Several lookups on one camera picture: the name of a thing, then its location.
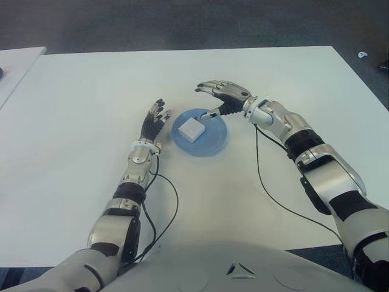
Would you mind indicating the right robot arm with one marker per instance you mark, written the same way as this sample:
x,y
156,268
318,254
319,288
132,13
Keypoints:
x,y
310,158

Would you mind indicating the blue plastic plate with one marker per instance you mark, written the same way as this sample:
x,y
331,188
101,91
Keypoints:
x,y
212,134

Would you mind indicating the white charger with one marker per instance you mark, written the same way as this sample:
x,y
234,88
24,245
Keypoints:
x,y
191,130

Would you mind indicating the white side table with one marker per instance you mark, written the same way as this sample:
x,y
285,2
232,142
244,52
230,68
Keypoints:
x,y
18,70

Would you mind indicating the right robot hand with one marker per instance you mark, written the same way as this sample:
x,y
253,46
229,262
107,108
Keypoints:
x,y
231,97

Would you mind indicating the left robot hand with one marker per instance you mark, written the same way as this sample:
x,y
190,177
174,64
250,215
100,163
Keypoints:
x,y
152,124

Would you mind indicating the small white floor object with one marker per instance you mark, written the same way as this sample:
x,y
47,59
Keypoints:
x,y
361,55

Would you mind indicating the grey robot torso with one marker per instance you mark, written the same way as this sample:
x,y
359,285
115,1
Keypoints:
x,y
237,267

